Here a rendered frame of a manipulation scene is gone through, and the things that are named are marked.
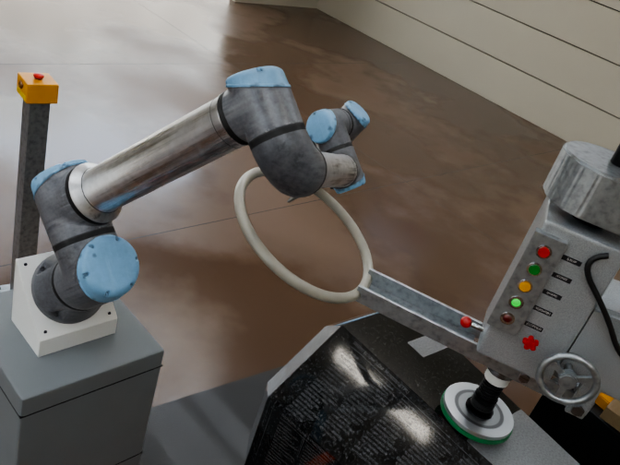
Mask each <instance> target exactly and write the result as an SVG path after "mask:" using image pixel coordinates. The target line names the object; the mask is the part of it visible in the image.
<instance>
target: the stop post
mask: <svg viewBox="0 0 620 465"><path fill-rule="evenodd" d="M33 74H34V73H24V72H18V82H19V81H20V80H22V82H23V89H21V88H20V87H19V86H18V82H17V92H18V94H19V95H20V96H21V98H22V99H23V103H22V117H21V130H20V144H19V157H18V183H17V197H16V210H15V224H14V237H13V251H12V264H11V278H10V284H7V285H1V286H0V292H5V291H9V290H14V278H15V266H16V259H18V258H22V257H26V256H35V255H37V246H38V236H39V226H40V216H41V215H40V213H39V211H38V208H37V206H36V203H35V202H34V199H33V194H32V190H31V182H32V180H33V178H34V177H35V176H37V175H38V174H39V173H41V172H42V171H44V165H45V155H46V145H47V135H48V124H49V114H50V104H51V103H57V101H58V90H59V85H58V84H57V83H56V81H55V80H54V79H53V78H52V77H51V76H50V74H48V73H42V74H44V78H35V77H34V76H33Z"/></svg>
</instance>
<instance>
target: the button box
mask: <svg viewBox="0 0 620 465"><path fill-rule="evenodd" d="M567 243H568V241H565V240H563V239H561V238H558V237H556V236H554V235H551V234H550V233H548V232H544V231H543V230H541V229H540V228H538V227H536V228H535V229H534V231H533V233H532V235H531V238H530V239H529V241H528V242H527V244H526V246H525V248H524V250H523V252H522V254H521V255H520V257H519V260H518V262H517V264H516V266H515V267H514V269H513V271H512V272H511V274H510V276H509V278H508V280H507V283H506V285H505V287H504V288H503V290H502V291H501V293H500V295H499V297H498V299H497V301H496V303H495V305H494V307H493V309H492V311H491V313H490V315H489V316H488V318H487V322H486V323H487V324H489V325H491V326H494V327H496V328H499V329H501V330H504V331H505V332H507V333H509V334H511V335H513V336H517V335H518V333H519V330H520V329H521V327H522V325H523V323H524V322H525V320H526V318H527V316H528V315H529V313H530V311H531V309H532V308H533V306H534V304H535V302H536V301H537V299H538V297H539V295H540V294H541V292H542V290H543V287H544V286H545V284H546V282H547V281H548V280H549V278H550V276H551V274H552V273H553V271H554V268H555V266H556V265H557V263H558V261H559V259H560V258H561V256H562V255H563V253H564V252H565V250H566V247H567ZM543 244H545V245H548V246H549V247H550V248H551V249H552V255H551V256H550V257H548V258H546V259H542V258H539V257H538V256H537V255H536V249H537V247H538V246H540V245H543ZM532 262H535V263H538V264H540V265H541V266H542V273H541V274H540V275H539V276H532V275H530V274H529V273H528V272H527V266H528V265H529V264H530V263H532ZM520 280H529V281H530V282H531V283H532V285H533V288H532V290H531V291H530V292H521V291H520V290H519V289H518V283H519V281H520ZM512 296H519V297H520V298H522V300H523V302H524V305H523V306H522V307H521V308H520V309H514V308H512V307H511V306H510V305H509V303H508V301H509V299H510V298H511V297H512ZM505 312H509V313H511V314H513V315H514V317H515V321H514V323H513V324H511V325H506V324H504V323H502V322H501V320H500V316H501V314H503V313H505Z"/></svg>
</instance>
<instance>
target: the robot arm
mask: <svg viewBox="0 0 620 465"><path fill-rule="evenodd" d="M225 83H226V85H225V86H226V88H228V89H227V90H226V91H224V92H223V93H222V94H220V95H219V97H217V98H216V99H214V100H212V101H209V102H208V103H206V104H204V105H202V106H201V107H199V108H197V109H195V110H194V111H193V112H191V113H188V114H186V115H185V116H183V117H181V118H179V119H178V120H176V121H174V122H172V123H170V124H169V125H167V126H165V127H164V128H162V129H160V130H158V131H156V132H155V133H153V134H151V135H149V136H147V137H145V138H143V139H141V140H140V141H138V142H137V143H135V144H133V145H132V146H130V147H128V148H126V149H124V150H122V151H120V152H118V153H117V154H115V155H113V156H112V157H111V158H109V159H107V160H105V161H103V162H101V163H99V164H95V163H90V162H88V161H85V160H72V161H66V162H65V163H63V164H56V165H55V166H52V167H50V168H48V169H46V170H44V171H42V172H41V173H39V174H38V175H37V176H35V177H34V178H33V180H32V182H31V190H32V194H33V199H34V202H35V203H36V206H37V208H38V211H39V213H40V215H41V218H42V222H43V225H44V228H45V230H46V232H47V235H48V237H49V240H50V243H51V245H52V248H53V250H54V254H53V255H51V256H48V257H47V258H45V259H44V260H43V261H42V262H41V263H40V265H39V266H38V267H37V268H36V269H35V271H34V273H33V276H32V279H31V294H32V298H33V301H34V303H35V304H36V306H37V307H38V309H39V310H40V311H41V312H42V313H43V314H44V315H45V316H47V317H48V318H50V319H51V320H53V321H55V322H58V323H62V324H76V323H79V322H81V321H84V320H86V319H88V318H90V317H92V316H93V315H94V314H95V313H96V312H97V311H98V310H99V309H100V307H101V306H102V305H103V304H107V303H109V302H112V301H115V300H117V299H119V298H120V297H122V296H123V295H124V294H126V293H127V292H128V291H130V290H131V288H132V287H133V286H134V284H135V283H136V281H137V277H138V272H139V262H138V259H137V253H136V251H135V249H134V248H133V246H132V245H131V244H130V243H129V242H128V241H126V240H125V239H123V238H121V237H118V236H117V234H116V232H115V229H114V226H113V223H112V221H113V220H114V219H116V218H117V217H118V215H119V214H120V212H121V209H122V206H124V205H126V204H128V203H130V202H132V201H134V200H136V199H138V198H140V197H143V196H145V195H146V194H148V193H150V192H152V191H154V190H156V189H158V188H160V187H162V186H164V185H167V184H169V183H170V182H172V181H174V180H176V179H178V178H180V177H182V176H184V175H186V174H188V173H191V172H193V171H195V170H197V169H199V168H201V167H203V166H205V165H207V164H209V163H211V162H213V161H215V160H217V159H219V158H221V157H223V156H225V155H227V154H229V153H231V152H233V151H235V150H237V149H239V148H241V147H243V146H248V145H249V147H250V149H251V151H252V154H253V156H254V158H255V160H256V163H257V165H258V167H259V168H260V170H261V172H262V173H263V174H264V175H265V176H266V178H267V179H268V181H269V182H270V183H271V184H272V185H273V186H274V187H275V188H276V189H277V190H279V191H280V192H281V193H282V194H284V195H286V196H288V197H290V198H289V199H288V201H287V202H289V203H290V202H292V201H294V200H295V199H297V198H299V197H308V196H311V195H313V194H314V193H315V192H316V191H318V190H319V189H320V188H329V187H330V189H334V190H335V191H336V193H337V194H342V193H344V192H347V191H350V190H352V189H354V188H356V187H359V186H361V185H364V184H365V178H364V173H363V170H362V168H361V165H360V162H359V161H358V158H357V155H356V153H355V150H354V147H353V145H352V142H353V141H354V140H355V139H356V137H357V136H358V135H359V134H360V133H361V132H362V131H363V130H364V129H365V128H366V127H367V125H368V124H369V123H370V118H369V116H368V114H367V113H366V111H365V110H364V109H363V108H362V107H361V106H360V105H359V104H357V103H356V102H354V101H347V102H345V103H344V105H343V106H342V107H341V108H336V109H321V110H318V111H315V112H313V113H312V114H311V115H310V116H309V118H308V120H307V122H306V128H305V126H304V121H303V118H302V116H301V114H300V111H299V109H298V106H297V103H296V101H295V98H294V96H293V94H292V89H291V84H289V82H288V80H287V78H286V76H285V74H284V72H283V70H282V69H281V68H279V67H277V66H261V67H255V68H251V69H247V70H245V71H241V72H239V73H236V74H234V75H231V76H230V77H228V78H227V79H226V81H225Z"/></svg>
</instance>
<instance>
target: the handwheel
mask: <svg viewBox="0 0 620 465"><path fill-rule="evenodd" d="M560 360H570V361H574V362H577V363H580V364H582V365H584V366H585V367H586V368H587V369H588V370H589V371H590V373H591V376H577V374H576V373H575V372H574V371H573V365H572V364H569V363H567V364H564V369H563V368H562V366H561V365H560V364H559V363H558V362H557V361H560ZM549 364H550V365H551V366H552V367H553V368H554V369H555V371H556V372H557V373H558V384H559V387H558V389H557V391H556V392H555V393H553V392H552V391H551V390H549V389H548V387H547V386H546V385H545V384H544V382H543V372H544V370H545V368H546V367H547V366H548V365H549ZM535 378H536V383H537V385H538V388H539V389H540V391H541V392H542V393H543V395H545V396H546V397H547V398H548V399H550V400H552V401H555V402H557V403H560V404H564V405H579V404H583V403H585V402H588V401H590V400H591V399H593V398H594V397H595V396H596V394H597V393H598V391H599V389H600V386H601V377H600V374H599V372H598V370H597V368H596V367H595V365H594V364H593V363H592V362H591V361H589V360H588V359H586V358H585V357H583V356H580V355H578V354H575V353H571V352H559V353H555V354H552V355H549V356H547V357H546V358H544V359H543V360H542V361H541V362H540V364H539V365H538V367H537V370H536V374H535ZM577 383H592V386H591V389H590V390H589V391H588V392H587V393H586V394H584V395H583V396H580V397H577V398H564V397H562V395H563V393H564V392H565V390H566V389H572V388H575V387H576V385H577Z"/></svg>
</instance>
